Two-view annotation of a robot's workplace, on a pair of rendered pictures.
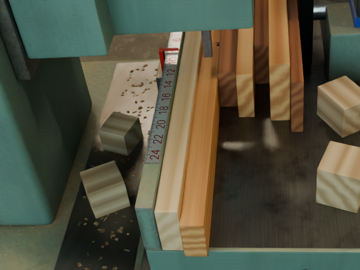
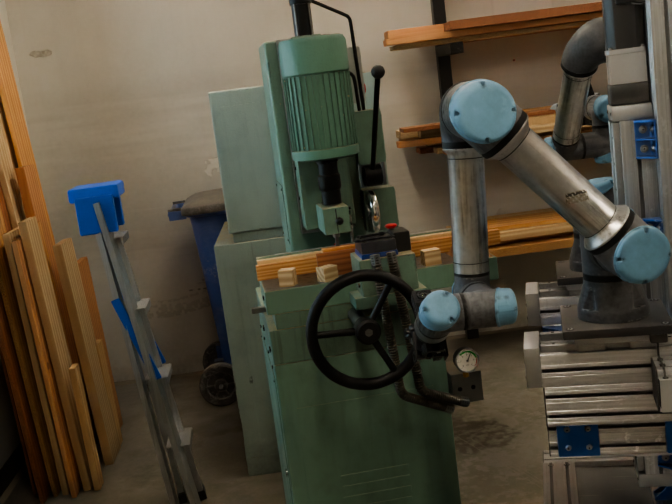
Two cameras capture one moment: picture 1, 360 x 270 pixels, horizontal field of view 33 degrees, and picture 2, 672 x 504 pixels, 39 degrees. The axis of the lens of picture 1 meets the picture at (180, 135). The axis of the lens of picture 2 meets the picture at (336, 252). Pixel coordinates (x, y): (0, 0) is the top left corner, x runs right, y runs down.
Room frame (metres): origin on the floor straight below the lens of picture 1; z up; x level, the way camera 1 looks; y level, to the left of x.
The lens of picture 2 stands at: (-0.27, -2.39, 1.38)
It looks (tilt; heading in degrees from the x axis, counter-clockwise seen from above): 10 degrees down; 71
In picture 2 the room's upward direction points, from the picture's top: 7 degrees counter-clockwise
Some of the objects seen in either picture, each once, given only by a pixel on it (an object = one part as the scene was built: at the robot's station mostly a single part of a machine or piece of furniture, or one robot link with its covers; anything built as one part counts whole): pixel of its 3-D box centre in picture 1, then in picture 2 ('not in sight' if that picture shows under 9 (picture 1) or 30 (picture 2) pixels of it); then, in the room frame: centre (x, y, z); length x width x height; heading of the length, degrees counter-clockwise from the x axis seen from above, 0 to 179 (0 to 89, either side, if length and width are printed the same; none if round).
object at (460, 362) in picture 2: not in sight; (465, 362); (0.75, -0.30, 0.65); 0.06 x 0.04 x 0.08; 168
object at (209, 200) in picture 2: not in sight; (251, 288); (0.75, 1.91, 0.48); 0.64 x 0.54 x 0.97; 166
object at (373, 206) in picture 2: not in sight; (372, 211); (0.69, 0.06, 1.02); 0.12 x 0.03 x 0.12; 78
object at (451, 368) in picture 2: not in sight; (461, 381); (0.77, -0.23, 0.58); 0.12 x 0.08 x 0.08; 78
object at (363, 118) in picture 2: not in sight; (367, 136); (0.73, 0.14, 1.23); 0.09 x 0.08 x 0.15; 78
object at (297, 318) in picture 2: not in sight; (347, 301); (0.53, -0.10, 0.82); 0.40 x 0.21 x 0.04; 168
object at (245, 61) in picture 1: (247, 41); not in sight; (0.59, -0.09, 0.93); 0.20 x 0.02 x 0.06; 168
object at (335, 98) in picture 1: (343, 106); (327, 273); (0.46, -0.16, 0.92); 0.04 x 0.03 x 0.04; 19
